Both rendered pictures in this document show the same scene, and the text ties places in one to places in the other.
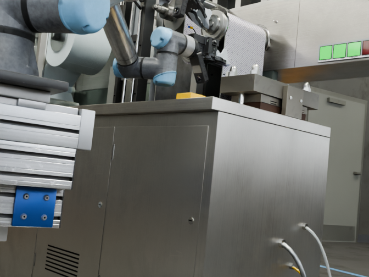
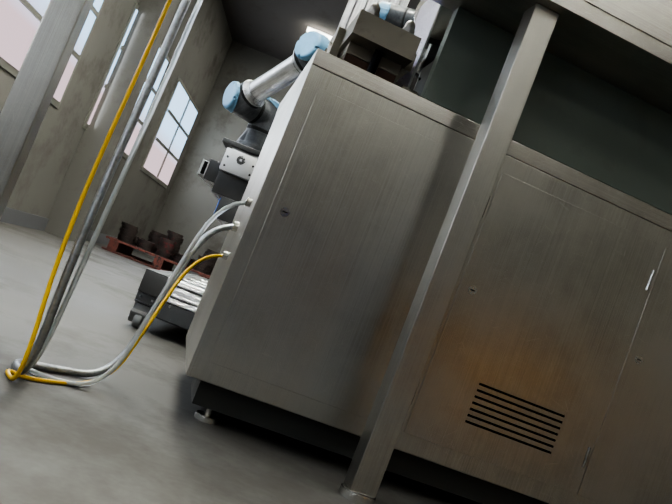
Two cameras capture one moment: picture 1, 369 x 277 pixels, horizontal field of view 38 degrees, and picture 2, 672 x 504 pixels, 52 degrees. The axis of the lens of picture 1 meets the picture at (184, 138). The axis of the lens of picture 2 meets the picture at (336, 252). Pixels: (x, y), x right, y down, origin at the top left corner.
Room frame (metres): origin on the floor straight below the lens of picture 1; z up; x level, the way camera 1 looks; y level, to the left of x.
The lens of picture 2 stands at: (3.02, -1.79, 0.37)
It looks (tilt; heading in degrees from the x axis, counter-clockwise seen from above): 4 degrees up; 121
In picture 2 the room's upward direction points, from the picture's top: 22 degrees clockwise
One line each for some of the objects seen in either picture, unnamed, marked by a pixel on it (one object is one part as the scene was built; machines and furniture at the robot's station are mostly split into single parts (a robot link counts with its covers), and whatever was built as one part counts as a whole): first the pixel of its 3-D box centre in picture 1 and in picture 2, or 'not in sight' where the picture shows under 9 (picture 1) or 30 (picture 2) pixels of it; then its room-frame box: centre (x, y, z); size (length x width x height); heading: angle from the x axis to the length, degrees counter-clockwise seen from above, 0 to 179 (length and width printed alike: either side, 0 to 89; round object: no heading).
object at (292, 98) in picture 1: (293, 102); (330, 52); (1.94, -0.39, 0.97); 0.10 x 0.03 x 0.11; 133
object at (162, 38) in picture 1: (168, 41); not in sight; (1.79, 0.09, 1.11); 0.11 x 0.08 x 0.09; 133
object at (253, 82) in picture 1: (271, 93); (365, 57); (1.99, -0.31, 1.00); 0.40 x 0.16 x 0.06; 133
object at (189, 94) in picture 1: (190, 98); not in sight; (1.74, -0.01, 0.91); 0.07 x 0.07 x 0.02; 43
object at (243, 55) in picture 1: (243, 65); (416, 42); (2.06, -0.20, 1.11); 0.23 x 0.01 x 0.18; 133
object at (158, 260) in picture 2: not in sight; (168, 251); (-2.42, 3.89, 0.22); 1.21 x 0.84 x 0.43; 33
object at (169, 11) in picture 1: (169, 12); not in sight; (2.18, 0.12, 1.34); 0.06 x 0.06 x 0.06; 43
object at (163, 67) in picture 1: (160, 68); not in sight; (1.79, 0.10, 1.01); 0.11 x 0.08 x 0.11; 74
